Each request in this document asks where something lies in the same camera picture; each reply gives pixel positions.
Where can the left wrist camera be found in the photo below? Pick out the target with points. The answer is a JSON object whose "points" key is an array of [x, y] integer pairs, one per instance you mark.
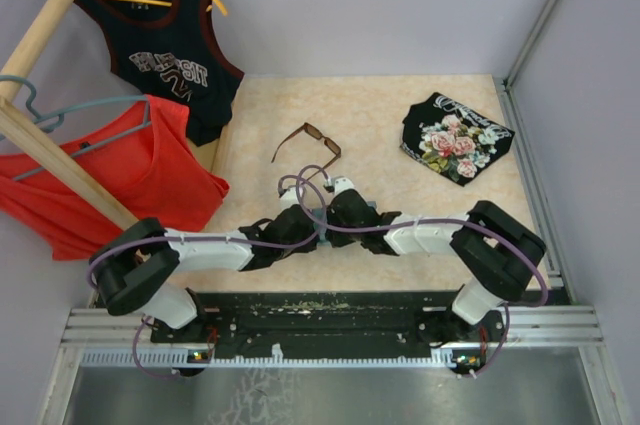
{"points": [[289, 198]]}

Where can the grey-blue clothes hanger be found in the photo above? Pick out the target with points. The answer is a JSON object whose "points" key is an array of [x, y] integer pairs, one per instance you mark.
{"points": [[55, 119]]}

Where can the navy basketball jersey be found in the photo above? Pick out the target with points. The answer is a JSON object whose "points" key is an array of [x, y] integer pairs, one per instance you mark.
{"points": [[168, 49]]}

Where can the brown sunglasses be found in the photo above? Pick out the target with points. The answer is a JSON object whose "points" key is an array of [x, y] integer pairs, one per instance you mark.
{"points": [[308, 144]]}

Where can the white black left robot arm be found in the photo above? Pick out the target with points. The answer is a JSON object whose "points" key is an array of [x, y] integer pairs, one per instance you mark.
{"points": [[132, 272]]}

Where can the aluminium frame post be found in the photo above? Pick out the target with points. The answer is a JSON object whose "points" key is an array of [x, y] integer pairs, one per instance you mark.
{"points": [[534, 37]]}

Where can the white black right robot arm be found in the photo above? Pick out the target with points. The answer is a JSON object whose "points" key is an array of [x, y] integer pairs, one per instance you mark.
{"points": [[501, 254]]}

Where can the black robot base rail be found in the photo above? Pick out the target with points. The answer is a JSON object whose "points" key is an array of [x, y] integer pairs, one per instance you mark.
{"points": [[315, 329]]}

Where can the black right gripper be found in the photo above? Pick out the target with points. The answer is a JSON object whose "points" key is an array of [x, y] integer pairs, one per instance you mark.
{"points": [[336, 239]]}

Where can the black floral folded shirt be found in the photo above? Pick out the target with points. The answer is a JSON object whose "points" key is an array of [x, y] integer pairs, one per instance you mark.
{"points": [[453, 140]]}

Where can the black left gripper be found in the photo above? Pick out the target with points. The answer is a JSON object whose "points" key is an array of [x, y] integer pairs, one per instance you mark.
{"points": [[309, 245]]}

